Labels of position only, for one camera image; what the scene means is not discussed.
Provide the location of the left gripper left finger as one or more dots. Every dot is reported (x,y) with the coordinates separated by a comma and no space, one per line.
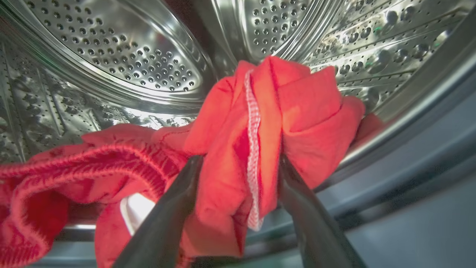
(160,227)

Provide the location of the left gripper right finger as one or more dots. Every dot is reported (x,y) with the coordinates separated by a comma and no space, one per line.
(319,230)

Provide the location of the red garment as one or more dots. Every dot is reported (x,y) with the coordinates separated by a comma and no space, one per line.
(305,111)

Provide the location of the grey rubber door gasket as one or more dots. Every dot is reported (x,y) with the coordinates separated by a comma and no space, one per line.
(427,167)

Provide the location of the white cloth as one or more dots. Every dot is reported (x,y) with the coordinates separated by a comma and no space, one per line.
(135,210)

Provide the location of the stainless steel drum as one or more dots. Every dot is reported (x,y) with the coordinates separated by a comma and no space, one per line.
(111,44)

